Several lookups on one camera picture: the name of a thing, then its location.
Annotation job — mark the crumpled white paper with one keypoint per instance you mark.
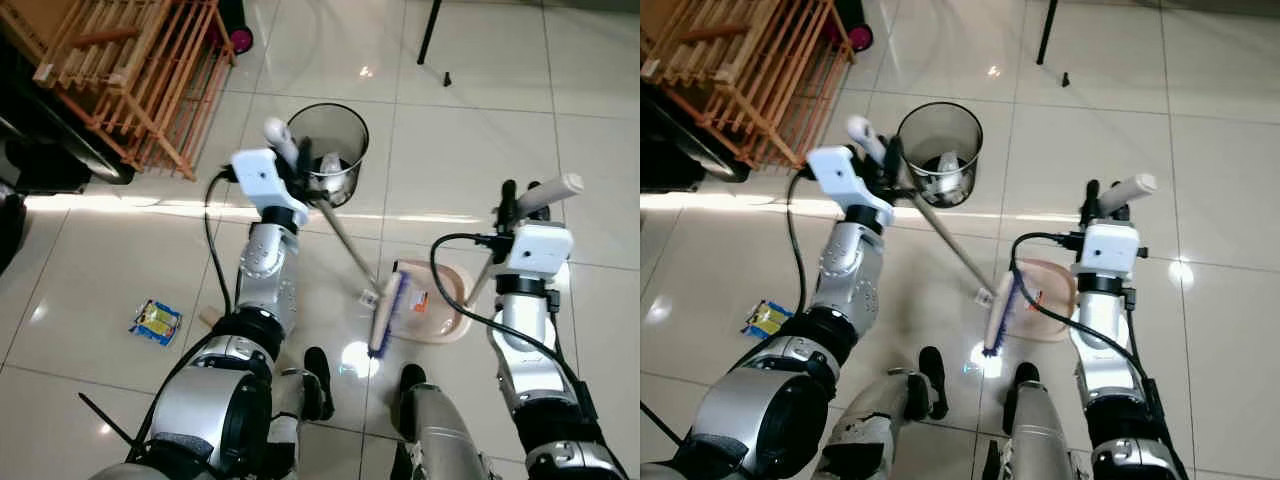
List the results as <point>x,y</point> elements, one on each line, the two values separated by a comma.
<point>335,172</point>
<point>950,172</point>

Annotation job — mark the black sofa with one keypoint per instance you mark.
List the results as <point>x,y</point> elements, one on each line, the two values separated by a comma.
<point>50,130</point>
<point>680,150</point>

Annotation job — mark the broom with purple bristles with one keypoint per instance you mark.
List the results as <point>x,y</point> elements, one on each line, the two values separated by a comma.
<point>385,315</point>
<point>1003,315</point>

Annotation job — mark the grey table with black legs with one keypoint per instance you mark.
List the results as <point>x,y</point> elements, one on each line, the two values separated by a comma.
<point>1047,30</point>
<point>430,30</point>

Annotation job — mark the robot right leg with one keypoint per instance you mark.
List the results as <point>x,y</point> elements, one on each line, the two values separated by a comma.
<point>1035,430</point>
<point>440,430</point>

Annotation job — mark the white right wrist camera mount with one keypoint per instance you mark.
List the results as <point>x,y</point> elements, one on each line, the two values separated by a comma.
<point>540,248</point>
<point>1112,248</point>

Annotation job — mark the robot left leg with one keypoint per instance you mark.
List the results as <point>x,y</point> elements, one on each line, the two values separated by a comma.
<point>300,400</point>
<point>880,420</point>

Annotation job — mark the black pink vacuum cleaner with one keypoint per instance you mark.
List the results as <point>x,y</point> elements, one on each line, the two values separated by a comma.
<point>238,30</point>
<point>856,30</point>

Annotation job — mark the black mesh trash bin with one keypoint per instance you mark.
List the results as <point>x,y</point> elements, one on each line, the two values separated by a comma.
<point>345,125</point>
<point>955,122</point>

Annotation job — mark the wooden slatted rack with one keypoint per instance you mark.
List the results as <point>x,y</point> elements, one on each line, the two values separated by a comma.
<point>130,70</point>
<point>740,65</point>

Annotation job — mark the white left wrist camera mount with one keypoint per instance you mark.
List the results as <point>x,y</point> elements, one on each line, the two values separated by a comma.
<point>258,180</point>
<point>840,180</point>

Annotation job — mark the yellow blue snack packet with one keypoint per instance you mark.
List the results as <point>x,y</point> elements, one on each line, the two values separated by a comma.
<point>768,320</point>
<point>156,322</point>

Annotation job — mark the robot leg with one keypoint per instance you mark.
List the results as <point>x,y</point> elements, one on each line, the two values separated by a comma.
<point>1035,430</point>
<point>300,400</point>
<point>440,430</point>
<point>880,420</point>

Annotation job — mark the small orange wrapper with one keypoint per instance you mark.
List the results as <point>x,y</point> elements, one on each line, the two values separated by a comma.
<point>420,299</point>
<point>1036,297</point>

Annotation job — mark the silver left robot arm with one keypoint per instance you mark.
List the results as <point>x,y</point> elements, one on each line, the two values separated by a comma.
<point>850,270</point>
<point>265,270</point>

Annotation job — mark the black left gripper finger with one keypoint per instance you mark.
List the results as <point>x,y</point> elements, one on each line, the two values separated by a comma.
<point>305,160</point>
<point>892,158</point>

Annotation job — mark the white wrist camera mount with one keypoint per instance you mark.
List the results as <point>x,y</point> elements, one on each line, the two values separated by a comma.
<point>1112,248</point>
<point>258,180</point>
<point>540,248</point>
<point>840,180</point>

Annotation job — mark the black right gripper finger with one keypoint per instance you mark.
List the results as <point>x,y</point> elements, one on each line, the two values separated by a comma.
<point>509,198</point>
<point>1090,196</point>

